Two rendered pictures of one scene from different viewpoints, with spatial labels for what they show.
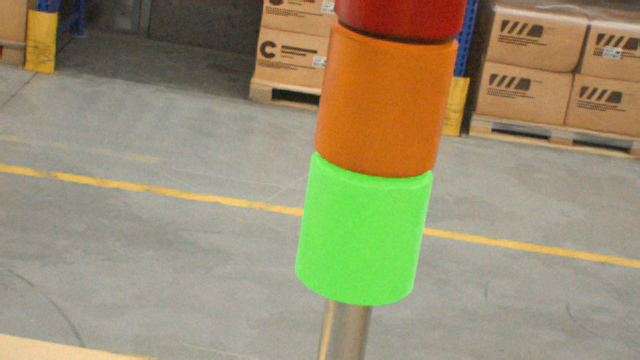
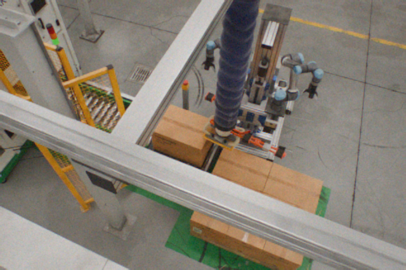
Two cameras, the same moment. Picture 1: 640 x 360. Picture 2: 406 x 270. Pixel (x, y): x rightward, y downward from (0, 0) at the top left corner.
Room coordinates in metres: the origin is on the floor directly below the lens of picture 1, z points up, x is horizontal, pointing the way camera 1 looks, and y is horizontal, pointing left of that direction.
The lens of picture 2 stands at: (-1.11, -1.72, 4.09)
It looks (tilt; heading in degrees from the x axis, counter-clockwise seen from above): 57 degrees down; 17
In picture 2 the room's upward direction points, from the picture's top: 3 degrees clockwise
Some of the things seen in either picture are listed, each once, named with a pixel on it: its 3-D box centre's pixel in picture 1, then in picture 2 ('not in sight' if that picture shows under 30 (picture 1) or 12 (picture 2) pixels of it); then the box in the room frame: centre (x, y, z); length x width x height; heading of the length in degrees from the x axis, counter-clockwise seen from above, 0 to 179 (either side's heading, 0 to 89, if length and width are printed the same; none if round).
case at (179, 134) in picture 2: not in sight; (183, 135); (0.83, -0.93, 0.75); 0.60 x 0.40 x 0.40; 86
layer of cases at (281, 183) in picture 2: not in sight; (256, 206); (0.46, -1.94, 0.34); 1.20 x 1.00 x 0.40; 86
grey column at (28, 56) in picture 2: not in sight; (89, 167); (-0.16, -0.49, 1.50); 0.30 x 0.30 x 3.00; 86
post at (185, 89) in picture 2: not in sight; (186, 109); (1.34, -0.76, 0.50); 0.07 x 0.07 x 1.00; 86
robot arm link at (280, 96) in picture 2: not in sight; (280, 96); (1.37, -1.83, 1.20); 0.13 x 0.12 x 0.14; 120
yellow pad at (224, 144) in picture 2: not in sight; (219, 139); (0.71, -1.36, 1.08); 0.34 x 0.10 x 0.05; 80
